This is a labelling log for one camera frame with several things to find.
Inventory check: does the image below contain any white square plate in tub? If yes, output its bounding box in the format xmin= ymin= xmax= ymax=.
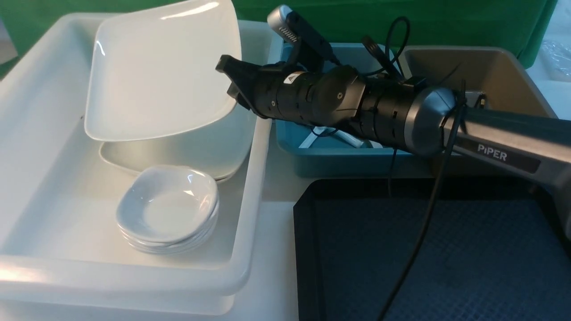
xmin=99 ymin=106 xmax=257 ymax=181

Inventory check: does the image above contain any large white square plate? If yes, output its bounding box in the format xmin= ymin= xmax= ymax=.
xmin=84 ymin=0 xmax=241 ymax=142

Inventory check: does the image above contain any white spoon left in bin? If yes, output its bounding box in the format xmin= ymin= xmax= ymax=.
xmin=298 ymin=127 xmax=330 ymax=149

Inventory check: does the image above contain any black chopstick in bin right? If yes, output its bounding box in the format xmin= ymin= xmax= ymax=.
xmin=473 ymin=93 xmax=487 ymax=109

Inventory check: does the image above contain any large white plastic tub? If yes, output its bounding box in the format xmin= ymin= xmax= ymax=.
xmin=1 ymin=13 xmax=272 ymax=321

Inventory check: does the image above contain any brown plastic bin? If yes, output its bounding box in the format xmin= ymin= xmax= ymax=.
xmin=398 ymin=46 xmax=570 ymax=185

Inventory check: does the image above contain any teal plastic bin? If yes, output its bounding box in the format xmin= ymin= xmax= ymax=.
xmin=274 ymin=42 xmax=427 ymax=179

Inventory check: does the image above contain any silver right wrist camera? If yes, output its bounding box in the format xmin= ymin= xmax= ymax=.
xmin=267 ymin=4 xmax=341 ymax=72

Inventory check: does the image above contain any white ceramic spoon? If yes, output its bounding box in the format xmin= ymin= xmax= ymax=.
xmin=334 ymin=131 xmax=364 ymax=148

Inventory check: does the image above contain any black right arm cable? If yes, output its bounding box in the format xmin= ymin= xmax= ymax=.
xmin=312 ymin=17 xmax=469 ymax=321

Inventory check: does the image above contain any stacked white small bowl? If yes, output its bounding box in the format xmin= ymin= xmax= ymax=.
xmin=116 ymin=166 xmax=220 ymax=255

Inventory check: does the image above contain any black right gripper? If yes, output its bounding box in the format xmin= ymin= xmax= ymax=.
xmin=215 ymin=55 xmax=322 ymax=125

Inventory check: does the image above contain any black serving tray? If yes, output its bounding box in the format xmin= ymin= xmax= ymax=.
xmin=293 ymin=177 xmax=571 ymax=321

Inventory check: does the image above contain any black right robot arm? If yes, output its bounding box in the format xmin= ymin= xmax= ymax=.
xmin=216 ymin=55 xmax=571 ymax=237

